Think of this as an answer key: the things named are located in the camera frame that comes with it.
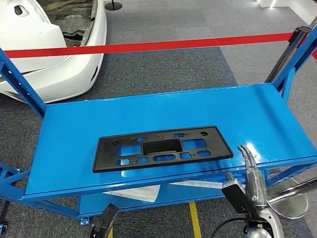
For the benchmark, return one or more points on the large blue metal shelf rack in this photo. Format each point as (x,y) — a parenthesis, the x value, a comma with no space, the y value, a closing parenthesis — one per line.
(173,108)

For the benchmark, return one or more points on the red barrier belt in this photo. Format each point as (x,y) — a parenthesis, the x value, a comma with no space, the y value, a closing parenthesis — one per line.
(149,46)
(315,55)

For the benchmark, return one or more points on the yellow floor tape outline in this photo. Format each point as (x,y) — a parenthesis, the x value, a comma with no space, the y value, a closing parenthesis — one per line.
(195,220)

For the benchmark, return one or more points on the black round stand base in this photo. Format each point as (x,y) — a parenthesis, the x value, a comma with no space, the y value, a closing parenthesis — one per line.
(113,6)

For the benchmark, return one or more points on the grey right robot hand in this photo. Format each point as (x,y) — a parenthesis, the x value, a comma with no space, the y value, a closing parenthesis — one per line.
(256,187)

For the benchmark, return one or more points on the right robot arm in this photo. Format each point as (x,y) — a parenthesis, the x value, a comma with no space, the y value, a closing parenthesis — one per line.
(272,223)

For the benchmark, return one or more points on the black plastic plate bracket part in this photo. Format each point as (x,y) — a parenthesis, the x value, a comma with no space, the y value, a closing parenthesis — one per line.
(103,157)

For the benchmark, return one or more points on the white plastic tray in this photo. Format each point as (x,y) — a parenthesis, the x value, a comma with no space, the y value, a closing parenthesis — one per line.
(143,193)

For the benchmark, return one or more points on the white car body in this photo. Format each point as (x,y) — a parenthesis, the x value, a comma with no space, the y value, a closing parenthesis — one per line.
(62,78)

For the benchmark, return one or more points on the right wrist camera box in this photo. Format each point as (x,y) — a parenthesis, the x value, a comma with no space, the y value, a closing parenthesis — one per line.
(238,197)

